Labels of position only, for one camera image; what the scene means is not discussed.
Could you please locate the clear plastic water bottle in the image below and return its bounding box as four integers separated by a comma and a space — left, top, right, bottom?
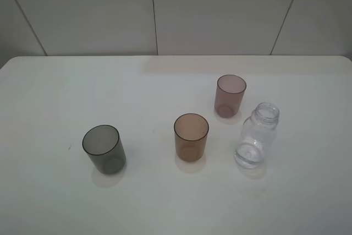
234, 102, 280, 169

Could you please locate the brown translucent plastic cup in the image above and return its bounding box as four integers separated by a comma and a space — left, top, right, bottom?
173, 113, 209, 162

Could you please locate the pink translucent plastic cup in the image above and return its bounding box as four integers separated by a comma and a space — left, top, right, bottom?
214, 74, 247, 118

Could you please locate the grey translucent plastic cup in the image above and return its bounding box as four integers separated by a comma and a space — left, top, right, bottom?
82, 124, 127, 175

